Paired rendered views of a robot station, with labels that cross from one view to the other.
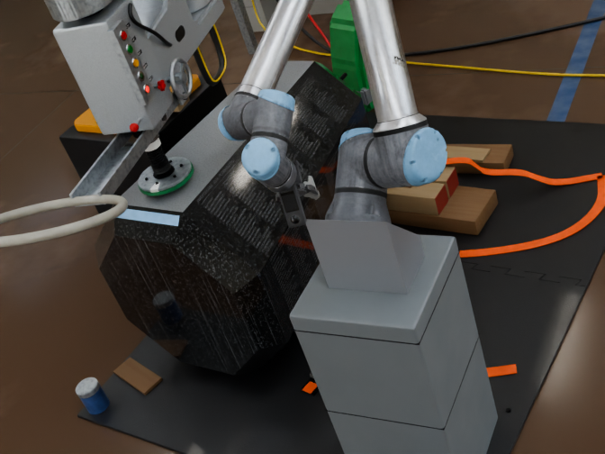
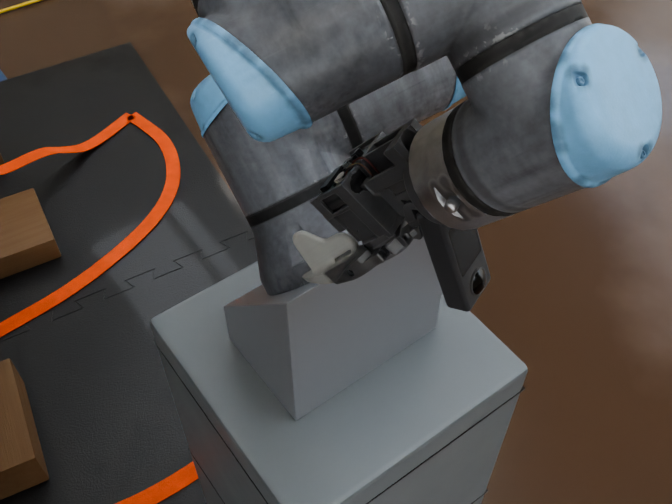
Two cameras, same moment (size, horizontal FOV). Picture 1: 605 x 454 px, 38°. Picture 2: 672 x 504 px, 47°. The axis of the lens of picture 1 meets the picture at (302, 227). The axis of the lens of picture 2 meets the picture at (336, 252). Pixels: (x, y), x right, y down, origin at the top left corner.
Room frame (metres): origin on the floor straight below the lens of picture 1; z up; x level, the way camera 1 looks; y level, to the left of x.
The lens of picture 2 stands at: (1.85, 0.45, 1.80)
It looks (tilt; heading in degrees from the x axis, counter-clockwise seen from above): 50 degrees down; 287
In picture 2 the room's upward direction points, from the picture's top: straight up
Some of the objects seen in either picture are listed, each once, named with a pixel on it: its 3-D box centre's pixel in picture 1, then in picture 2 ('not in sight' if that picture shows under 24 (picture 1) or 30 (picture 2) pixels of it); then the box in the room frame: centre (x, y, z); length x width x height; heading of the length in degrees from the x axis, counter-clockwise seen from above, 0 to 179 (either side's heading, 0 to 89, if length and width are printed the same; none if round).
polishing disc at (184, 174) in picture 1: (165, 175); not in sight; (2.94, 0.42, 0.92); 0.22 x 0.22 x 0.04
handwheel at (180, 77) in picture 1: (172, 79); not in sight; (2.99, 0.26, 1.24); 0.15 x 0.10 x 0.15; 153
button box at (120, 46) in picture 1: (131, 63); not in sight; (2.83, 0.35, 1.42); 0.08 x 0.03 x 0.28; 153
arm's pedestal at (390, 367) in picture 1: (403, 371); (334, 469); (2.04, -0.15, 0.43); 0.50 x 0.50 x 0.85; 54
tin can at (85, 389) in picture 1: (92, 395); not in sight; (2.86, 1.08, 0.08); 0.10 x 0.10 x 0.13
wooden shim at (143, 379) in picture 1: (137, 375); not in sight; (2.96, 0.90, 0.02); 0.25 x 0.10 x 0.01; 34
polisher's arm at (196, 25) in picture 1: (164, 22); not in sight; (3.28, 0.23, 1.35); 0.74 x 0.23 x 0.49; 153
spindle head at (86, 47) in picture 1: (126, 59); not in sight; (3.01, 0.38, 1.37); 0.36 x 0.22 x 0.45; 153
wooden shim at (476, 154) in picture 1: (463, 153); not in sight; (3.62, -0.87, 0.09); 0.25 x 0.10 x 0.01; 47
